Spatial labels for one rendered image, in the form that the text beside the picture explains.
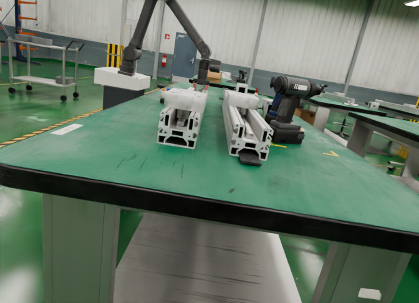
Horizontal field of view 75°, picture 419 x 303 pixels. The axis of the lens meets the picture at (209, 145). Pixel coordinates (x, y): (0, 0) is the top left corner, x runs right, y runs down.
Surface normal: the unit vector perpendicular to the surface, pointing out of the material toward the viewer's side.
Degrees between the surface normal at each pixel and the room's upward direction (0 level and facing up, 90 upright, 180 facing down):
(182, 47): 90
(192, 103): 90
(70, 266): 90
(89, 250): 90
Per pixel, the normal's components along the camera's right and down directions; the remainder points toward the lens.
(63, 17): -0.04, 0.28
